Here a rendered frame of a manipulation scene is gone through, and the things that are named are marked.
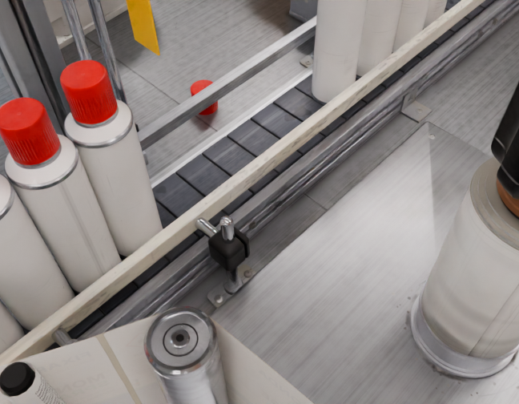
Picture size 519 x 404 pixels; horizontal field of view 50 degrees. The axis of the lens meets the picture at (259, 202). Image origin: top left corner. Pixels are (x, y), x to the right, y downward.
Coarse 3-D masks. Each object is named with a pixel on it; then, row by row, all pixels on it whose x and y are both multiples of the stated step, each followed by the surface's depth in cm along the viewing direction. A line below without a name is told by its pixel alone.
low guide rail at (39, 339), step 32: (480, 0) 75; (384, 64) 65; (352, 96) 63; (320, 128) 61; (256, 160) 56; (224, 192) 54; (192, 224) 53; (128, 256) 50; (160, 256) 51; (96, 288) 48; (64, 320) 46; (32, 352) 45
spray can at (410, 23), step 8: (408, 0) 65; (416, 0) 65; (424, 0) 66; (408, 8) 66; (416, 8) 66; (424, 8) 67; (400, 16) 67; (408, 16) 67; (416, 16) 67; (424, 16) 68; (400, 24) 68; (408, 24) 68; (416, 24) 68; (400, 32) 69; (408, 32) 69; (416, 32) 69; (400, 40) 70; (408, 40) 70; (392, 48) 71
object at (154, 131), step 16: (304, 32) 62; (272, 48) 60; (288, 48) 61; (256, 64) 59; (224, 80) 57; (240, 80) 58; (192, 96) 56; (208, 96) 56; (176, 112) 54; (192, 112) 55; (144, 128) 53; (160, 128) 53; (144, 144) 52
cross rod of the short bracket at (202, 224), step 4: (196, 220) 53; (200, 220) 52; (204, 220) 52; (196, 224) 52; (200, 224) 52; (204, 224) 52; (208, 224) 52; (200, 228) 52; (204, 228) 52; (208, 228) 52; (212, 228) 52; (216, 228) 52; (204, 232) 52; (208, 232) 52; (212, 232) 52; (208, 236) 52
